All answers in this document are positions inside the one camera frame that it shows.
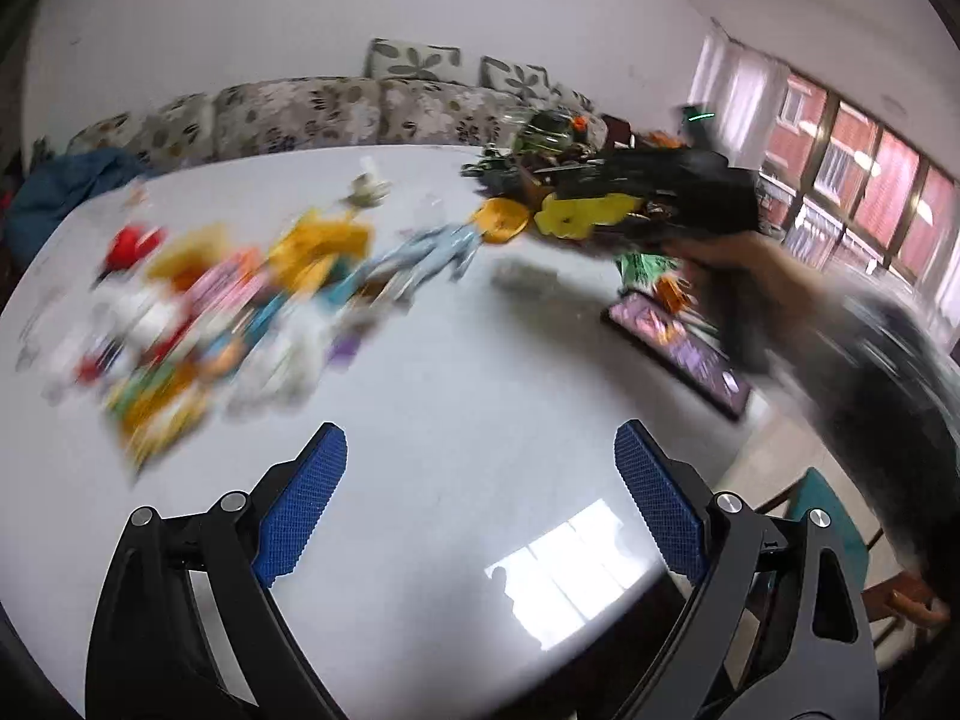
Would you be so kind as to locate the teal chair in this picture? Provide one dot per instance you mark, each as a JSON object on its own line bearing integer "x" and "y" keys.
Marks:
{"x": 812, "y": 497}

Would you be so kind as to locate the dark basket of plants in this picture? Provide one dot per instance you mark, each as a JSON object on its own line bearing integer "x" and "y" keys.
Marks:
{"x": 549, "y": 142}

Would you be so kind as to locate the floral cushion right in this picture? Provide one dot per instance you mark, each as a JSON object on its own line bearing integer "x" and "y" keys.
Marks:
{"x": 527, "y": 82}

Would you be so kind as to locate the black tablet pink screen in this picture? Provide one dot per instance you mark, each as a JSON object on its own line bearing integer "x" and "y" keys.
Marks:
{"x": 674, "y": 346}

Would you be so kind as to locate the red round toy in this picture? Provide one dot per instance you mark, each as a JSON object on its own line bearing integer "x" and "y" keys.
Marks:
{"x": 128, "y": 249}

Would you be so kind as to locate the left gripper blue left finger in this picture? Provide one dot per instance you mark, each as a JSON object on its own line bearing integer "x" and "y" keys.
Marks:
{"x": 148, "y": 654}

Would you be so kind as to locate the orange plastic dish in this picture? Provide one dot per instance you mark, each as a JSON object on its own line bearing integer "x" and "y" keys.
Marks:
{"x": 500, "y": 220}

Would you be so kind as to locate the cream crumpled wrapper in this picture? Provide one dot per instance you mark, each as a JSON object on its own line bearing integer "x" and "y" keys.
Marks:
{"x": 369, "y": 188}

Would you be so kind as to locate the floral cushion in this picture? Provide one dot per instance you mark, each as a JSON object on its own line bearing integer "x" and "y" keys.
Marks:
{"x": 389, "y": 59}
{"x": 527, "y": 82}

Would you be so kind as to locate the blue cloth on sofa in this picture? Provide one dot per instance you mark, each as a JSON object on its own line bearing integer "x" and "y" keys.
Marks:
{"x": 59, "y": 186}

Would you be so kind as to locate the white curtain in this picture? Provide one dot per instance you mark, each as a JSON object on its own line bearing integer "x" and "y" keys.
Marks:
{"x": 744, "y": 88}

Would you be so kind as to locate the yellow toy block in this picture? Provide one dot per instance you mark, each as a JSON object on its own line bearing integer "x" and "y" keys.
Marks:
{"x": 302, "y": 260}

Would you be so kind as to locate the yellow plastic toy piece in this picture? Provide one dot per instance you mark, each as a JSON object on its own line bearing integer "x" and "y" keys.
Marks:
{"x": 575, "y": 219}

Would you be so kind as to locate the right bare hand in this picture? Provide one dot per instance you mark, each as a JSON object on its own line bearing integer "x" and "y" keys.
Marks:
{"x": 761, "y": 300}

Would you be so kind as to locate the grey blue doll figure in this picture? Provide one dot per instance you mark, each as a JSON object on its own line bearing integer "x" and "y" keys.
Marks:
{"x": 421, "y": 258}

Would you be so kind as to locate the pink perforated toy block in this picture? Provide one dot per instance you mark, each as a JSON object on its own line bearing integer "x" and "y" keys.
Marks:
{"x": 236, "y": 270}

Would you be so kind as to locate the grey sleeved right forearm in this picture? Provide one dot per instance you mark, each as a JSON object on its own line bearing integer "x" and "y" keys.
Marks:
{"x": 885, "y": 402}

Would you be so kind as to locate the floral fabric sofa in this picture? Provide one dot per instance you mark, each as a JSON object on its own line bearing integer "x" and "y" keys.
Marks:
{"x": 310, "y": 113}

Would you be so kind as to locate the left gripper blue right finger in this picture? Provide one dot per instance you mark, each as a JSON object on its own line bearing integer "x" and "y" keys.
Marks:
{"x": 773, "y": 628}

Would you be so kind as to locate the purple plastic piece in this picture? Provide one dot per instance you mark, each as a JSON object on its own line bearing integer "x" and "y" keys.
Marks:
{"x": 345, "y": 349}

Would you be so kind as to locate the floral cushion left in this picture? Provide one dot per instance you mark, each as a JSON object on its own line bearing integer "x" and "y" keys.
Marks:
{"x": 389, "y": 59}

